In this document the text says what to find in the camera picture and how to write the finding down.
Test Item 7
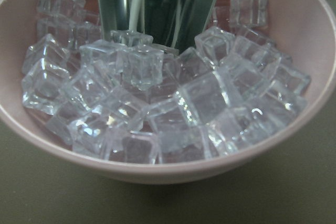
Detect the steel ice scoop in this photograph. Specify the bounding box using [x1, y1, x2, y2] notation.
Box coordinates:
[98, 0, 216, 51]

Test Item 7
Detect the pile of clear ice cubes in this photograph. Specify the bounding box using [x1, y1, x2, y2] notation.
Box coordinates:
[21, 0, 311, 164]

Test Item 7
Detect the pink bowl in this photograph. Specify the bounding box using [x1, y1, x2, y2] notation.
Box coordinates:
[1, 0, 335, 184]

